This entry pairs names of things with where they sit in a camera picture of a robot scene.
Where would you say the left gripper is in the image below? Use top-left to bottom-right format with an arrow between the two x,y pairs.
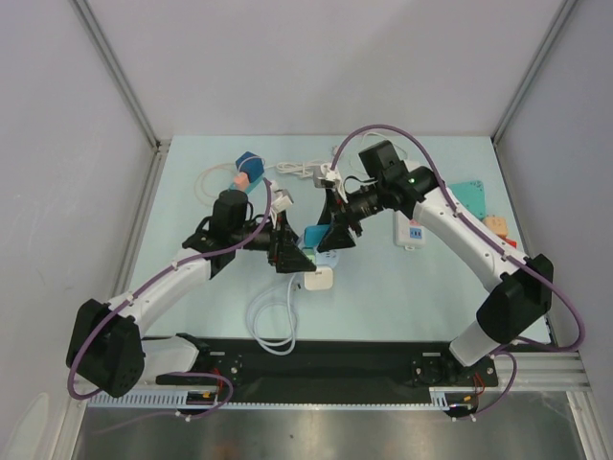
231,210 -> 315,274

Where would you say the green small plug adapter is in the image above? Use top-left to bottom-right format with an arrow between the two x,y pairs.
302,247 -> 317,264

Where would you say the light blue cube adapter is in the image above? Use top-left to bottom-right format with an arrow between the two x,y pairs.
303,224 -> 329,248

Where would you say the round light blue socket hub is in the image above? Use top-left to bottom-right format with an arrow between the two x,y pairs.
305,248 -> 340,271

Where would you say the white square charger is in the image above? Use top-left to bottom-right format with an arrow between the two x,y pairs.
304,266 -> 334,291

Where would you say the dark blue cube adapter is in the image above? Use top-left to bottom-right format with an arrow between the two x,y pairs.
235,151 -> 264,183

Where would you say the teal triangular power strip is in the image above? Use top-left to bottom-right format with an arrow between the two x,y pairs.
449,180 -> 487,220

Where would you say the beige cube plug adapter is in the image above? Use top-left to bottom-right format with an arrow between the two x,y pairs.
483,216 -> 509,239

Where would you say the red cube plug adapter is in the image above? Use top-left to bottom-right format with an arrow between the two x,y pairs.
502,238 -> 517,248

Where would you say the white multicolour power strip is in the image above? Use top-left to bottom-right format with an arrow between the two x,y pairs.
394,211 -> 426,250

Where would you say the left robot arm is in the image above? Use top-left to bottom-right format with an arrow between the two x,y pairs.
66,183 -> 315,400

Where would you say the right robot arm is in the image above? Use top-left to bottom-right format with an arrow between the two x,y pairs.
313,141 -> 554,384

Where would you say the pink small plug adapter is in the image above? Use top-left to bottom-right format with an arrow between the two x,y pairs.
232,172 -> 250,192

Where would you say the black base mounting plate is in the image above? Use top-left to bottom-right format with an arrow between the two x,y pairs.
156,338 -> 498,405

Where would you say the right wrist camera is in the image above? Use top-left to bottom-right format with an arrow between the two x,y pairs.
312,163 -> 342,190

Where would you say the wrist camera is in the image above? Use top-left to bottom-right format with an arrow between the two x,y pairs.
270,181 -> 294,215
312,163 -> 342,190

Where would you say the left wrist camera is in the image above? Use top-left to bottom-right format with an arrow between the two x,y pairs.
270,181 -> 294,215

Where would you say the white coiled power cord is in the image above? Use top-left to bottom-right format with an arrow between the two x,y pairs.
265,146 -> 346,181

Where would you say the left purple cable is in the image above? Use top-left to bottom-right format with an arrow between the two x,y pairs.
66,179 -> 284,435

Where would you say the purple cable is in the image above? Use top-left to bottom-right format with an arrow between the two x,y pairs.
66,179 -> 284,435
329,124 -> 587,423

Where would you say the white power strip cord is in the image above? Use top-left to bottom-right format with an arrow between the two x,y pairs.
349,132 -> 413,173

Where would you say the light blue power cord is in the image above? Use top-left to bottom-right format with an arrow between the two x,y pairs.
246,277 -> 307,356

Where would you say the pink thin usb cable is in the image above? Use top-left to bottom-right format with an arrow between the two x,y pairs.
196,163 -> 238,208

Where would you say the white slotted cable duct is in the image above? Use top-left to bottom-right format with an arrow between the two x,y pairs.
89,385 -> 477,414

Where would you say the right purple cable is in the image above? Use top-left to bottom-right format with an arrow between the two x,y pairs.
329,124 -> 587,423

